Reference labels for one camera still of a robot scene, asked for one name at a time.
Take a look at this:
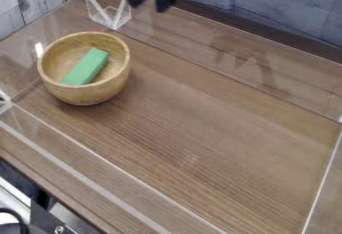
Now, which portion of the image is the green rectangular block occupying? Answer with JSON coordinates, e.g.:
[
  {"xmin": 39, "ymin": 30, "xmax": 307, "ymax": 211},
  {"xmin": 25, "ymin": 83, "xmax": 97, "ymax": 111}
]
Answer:
[{"xmin": 61, "ymin": 48, "xmax": 108, "ymax": 86}]

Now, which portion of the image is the wooden bowl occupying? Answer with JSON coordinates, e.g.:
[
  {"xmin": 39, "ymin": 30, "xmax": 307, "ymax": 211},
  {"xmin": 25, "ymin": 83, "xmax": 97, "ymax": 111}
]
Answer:
[{"xmin": 37, "ymin": 32, "xmax": 131, "ymax": 106}]

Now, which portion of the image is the clear acrylic corner bracket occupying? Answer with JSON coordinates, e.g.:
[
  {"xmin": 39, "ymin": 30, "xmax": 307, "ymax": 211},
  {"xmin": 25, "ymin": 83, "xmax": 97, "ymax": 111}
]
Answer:
[{"xmin": 85, "ymin": 0, "xmax": 131, "ymax": 30}]

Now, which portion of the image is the black metal bracket with screw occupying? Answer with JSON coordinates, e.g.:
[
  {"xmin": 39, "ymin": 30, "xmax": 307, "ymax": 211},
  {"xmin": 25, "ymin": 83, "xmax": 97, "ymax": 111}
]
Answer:
[{"xmin": 29, "ymin": 200, "xmax": 79, "ymax": 234}]

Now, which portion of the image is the black cable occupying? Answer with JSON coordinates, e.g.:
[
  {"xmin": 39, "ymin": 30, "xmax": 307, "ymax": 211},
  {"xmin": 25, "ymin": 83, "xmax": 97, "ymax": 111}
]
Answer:
[{"xmin": 0, "ymin": 208, "xmax": 29, "ymax": 234}]

